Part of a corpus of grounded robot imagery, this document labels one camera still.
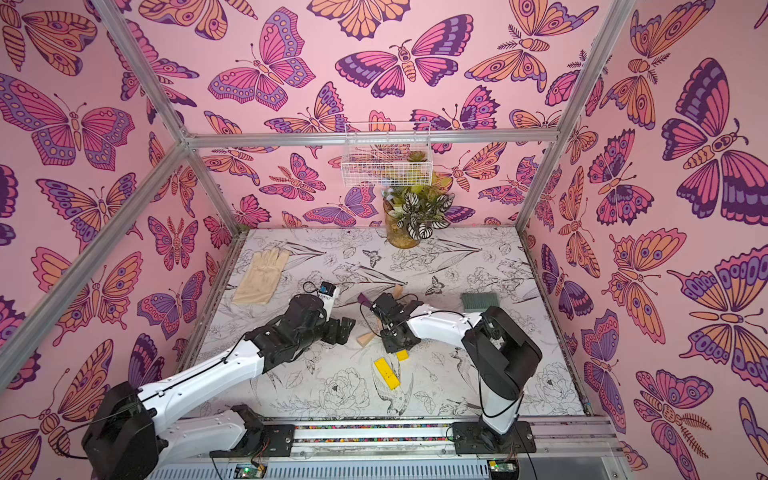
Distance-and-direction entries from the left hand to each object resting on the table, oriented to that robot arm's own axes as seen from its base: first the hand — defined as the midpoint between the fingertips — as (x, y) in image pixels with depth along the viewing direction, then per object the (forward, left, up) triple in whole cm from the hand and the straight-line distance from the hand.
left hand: (345, 315), depth 83 cm
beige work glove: (+22, +34, -12) cm, 42 cm away
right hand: (-2, -14, -12) cm, 18 cm away
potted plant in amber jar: (+31, -19, +11) cm, 38 cm away
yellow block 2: (-7, -16, -11) cm, 21 cm away
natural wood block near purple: (-2, -5, -11) cm, 12 cm away
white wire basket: (+46, -11, +22) cm, 52 cm away
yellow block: (-12, -12, -11) cm, 20 cm away
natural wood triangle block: (+16, -15, -10) cm, 24 cm away
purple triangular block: (+12, -3, -12) cm, 17 cm away
